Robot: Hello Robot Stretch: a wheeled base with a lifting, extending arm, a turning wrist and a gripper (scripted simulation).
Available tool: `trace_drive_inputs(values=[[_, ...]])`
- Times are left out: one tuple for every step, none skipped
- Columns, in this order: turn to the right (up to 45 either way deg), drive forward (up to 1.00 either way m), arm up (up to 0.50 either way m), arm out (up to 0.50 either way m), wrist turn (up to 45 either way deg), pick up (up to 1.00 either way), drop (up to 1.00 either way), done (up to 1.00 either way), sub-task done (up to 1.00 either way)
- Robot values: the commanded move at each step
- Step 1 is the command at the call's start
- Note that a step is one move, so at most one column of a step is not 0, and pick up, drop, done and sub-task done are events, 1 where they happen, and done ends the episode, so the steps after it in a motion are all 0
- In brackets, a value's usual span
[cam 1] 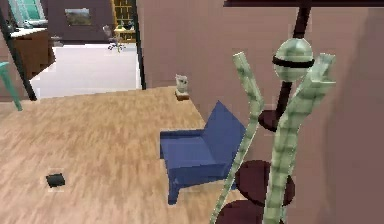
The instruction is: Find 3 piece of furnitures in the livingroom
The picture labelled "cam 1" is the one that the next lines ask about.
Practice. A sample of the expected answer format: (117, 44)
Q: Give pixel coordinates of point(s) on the pale statuette on wooden base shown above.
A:
(182, 86)

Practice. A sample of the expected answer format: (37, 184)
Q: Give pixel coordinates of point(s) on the blue armchair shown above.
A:
(191, 155)

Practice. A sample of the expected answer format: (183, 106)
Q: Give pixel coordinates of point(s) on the dark maroon tiered stand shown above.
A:
(255, 180)

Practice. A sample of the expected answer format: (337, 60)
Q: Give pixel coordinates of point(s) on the yellow wooden desk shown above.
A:
(126, 33)

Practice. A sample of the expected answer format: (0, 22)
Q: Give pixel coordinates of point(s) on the grey office chair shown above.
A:
(112, 38)

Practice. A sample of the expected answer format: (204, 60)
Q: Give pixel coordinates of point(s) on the yellow wooden shelf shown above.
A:
(124, 11)

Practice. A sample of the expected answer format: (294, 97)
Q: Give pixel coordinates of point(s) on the framed landscape picture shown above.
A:
(78, 16)

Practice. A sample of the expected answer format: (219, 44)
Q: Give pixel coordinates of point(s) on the small black floor object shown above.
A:
(55, 180)

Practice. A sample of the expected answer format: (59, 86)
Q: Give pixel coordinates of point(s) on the brown wooden cabinet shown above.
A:
(33, 50)

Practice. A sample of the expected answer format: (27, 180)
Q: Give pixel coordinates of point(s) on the teal chair leg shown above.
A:
(9, 85)

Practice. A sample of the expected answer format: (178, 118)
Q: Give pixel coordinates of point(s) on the teal window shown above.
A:
(28, 10)

